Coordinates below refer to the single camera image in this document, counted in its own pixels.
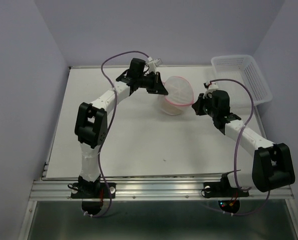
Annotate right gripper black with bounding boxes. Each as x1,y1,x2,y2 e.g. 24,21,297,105
192,92,217,118

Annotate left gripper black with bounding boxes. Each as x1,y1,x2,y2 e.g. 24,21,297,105
137,71,167,94

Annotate white mesh laundry bag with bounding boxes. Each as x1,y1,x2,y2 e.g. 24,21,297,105
158,76,194,116

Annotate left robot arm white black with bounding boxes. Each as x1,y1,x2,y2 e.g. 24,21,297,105
70,57,168,197

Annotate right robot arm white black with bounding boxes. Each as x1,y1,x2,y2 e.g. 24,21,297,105
192,90,295,193

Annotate white plastic basket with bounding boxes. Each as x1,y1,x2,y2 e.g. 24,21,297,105
211,54,272,108

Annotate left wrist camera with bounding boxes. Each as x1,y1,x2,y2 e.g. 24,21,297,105
147,57,162,73

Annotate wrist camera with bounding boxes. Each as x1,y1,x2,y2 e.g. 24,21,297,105
204,81,219,95
147,57,162,73

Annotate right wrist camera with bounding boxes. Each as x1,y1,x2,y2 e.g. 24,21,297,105
204,81,219,95

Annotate aluminium rail frame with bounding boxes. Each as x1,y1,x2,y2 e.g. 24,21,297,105
18,65,298,240

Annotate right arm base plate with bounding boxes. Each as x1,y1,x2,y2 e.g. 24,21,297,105
201,173,249,199

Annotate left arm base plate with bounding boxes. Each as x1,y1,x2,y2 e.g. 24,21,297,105
68,182,115,199

